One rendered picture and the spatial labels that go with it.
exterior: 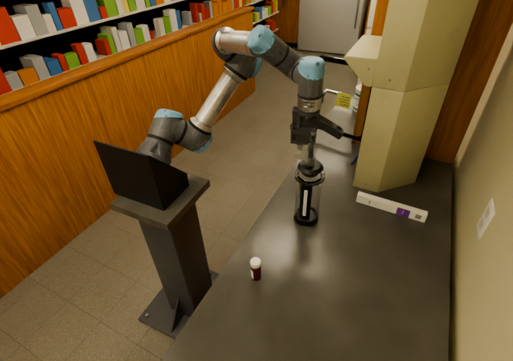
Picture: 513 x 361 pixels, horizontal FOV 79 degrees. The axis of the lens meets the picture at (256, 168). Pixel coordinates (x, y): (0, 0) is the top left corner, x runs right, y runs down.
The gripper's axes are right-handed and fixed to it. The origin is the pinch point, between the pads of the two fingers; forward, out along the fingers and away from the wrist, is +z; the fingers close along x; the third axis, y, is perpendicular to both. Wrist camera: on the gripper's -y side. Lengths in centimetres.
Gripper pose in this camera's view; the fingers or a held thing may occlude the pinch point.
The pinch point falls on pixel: (311, 160)
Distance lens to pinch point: 111.6
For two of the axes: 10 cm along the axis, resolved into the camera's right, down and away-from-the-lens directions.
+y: -9.8, -1.0, 1.9
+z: 0.3, 8.0, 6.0
